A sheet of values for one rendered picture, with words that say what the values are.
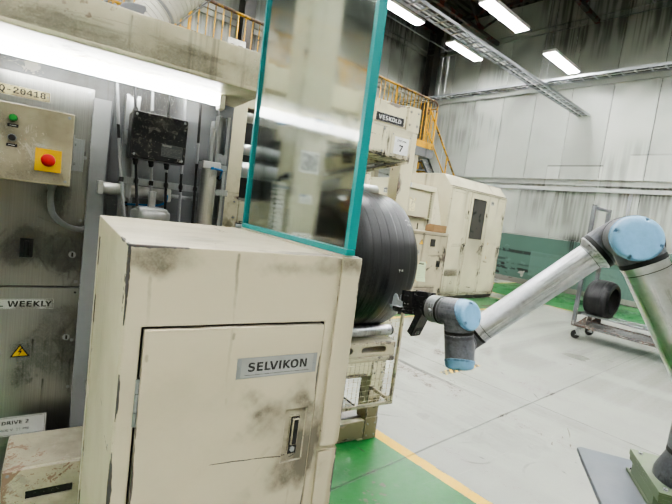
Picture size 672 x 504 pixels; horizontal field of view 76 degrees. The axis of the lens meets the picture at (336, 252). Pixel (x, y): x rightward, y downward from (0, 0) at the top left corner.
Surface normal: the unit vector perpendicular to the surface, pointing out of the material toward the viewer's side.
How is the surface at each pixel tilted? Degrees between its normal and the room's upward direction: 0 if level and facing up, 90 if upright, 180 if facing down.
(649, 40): 90
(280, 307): 90
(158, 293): 90
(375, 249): 75
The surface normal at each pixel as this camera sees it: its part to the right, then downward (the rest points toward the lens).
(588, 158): -0.75, -0.04
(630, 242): -0.40, -0.07
